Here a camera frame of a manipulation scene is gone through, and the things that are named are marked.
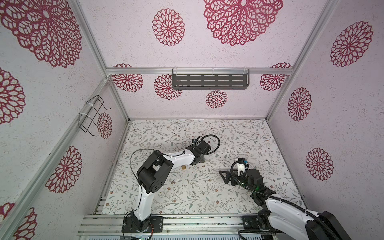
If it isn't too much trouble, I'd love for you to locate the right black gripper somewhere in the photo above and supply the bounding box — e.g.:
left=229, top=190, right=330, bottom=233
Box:
left=219, top=167, right=255, bottom=196

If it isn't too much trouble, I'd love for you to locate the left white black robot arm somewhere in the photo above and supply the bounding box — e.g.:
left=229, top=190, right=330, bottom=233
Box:
left=122, top=140, right=212, bottom=234

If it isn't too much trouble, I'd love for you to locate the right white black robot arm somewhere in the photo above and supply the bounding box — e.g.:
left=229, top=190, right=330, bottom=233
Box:
left=219, top=168, right=351, bottom=240

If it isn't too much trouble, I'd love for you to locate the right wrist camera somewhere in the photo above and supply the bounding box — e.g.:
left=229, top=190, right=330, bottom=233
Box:
left=237, top=158, right=249, bottom=177

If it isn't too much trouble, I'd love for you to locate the left thin black cable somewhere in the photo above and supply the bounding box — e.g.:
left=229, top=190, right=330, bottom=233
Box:
left=122, top=148, right=185, bottom=235

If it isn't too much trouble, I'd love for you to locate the dark metal wall shelf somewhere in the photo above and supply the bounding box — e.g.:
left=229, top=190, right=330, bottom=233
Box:
left=171, top=69, right=250, bottom=90

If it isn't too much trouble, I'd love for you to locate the right black corrugated cable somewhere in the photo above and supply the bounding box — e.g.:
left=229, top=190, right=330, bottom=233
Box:
left=229, top=160, right=343, bottom=240

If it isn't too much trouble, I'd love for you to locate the black wire wall basket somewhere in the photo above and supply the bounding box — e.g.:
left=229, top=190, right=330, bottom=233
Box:
left=78, top=95, right=113, bottom=139

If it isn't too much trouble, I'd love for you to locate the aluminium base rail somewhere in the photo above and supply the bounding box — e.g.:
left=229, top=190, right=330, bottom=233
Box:
left=77, top=214, right=246, bottom=237

